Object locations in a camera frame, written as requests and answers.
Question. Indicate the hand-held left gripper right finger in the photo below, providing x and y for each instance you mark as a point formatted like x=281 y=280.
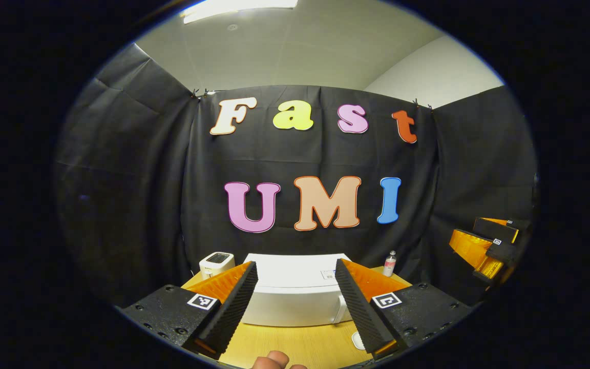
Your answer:
x=359 y=310

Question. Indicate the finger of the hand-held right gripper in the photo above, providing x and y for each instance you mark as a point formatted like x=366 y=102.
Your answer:
x=494 y=229
x=471 y=248

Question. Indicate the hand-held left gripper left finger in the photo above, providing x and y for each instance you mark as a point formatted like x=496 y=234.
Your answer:
x=233 y=312

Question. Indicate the white microwave oven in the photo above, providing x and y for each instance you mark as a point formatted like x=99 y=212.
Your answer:
x=295 y=287

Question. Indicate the white square plate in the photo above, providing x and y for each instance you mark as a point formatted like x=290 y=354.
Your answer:
x=358 y=341

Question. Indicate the white toaster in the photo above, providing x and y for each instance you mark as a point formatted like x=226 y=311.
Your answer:
x=215 y=262

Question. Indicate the small bottle with pink label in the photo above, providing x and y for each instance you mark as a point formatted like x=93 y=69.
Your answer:
x=390 y=265

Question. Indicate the black cloth clip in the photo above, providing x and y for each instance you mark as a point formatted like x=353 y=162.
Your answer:
x=199 y=94
x=422 y=104

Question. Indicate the black backdrop cloth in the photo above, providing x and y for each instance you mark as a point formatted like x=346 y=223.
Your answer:
x=146 y=179

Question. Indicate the ceiling light panel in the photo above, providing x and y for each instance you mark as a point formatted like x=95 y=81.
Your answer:
x=238 y=7

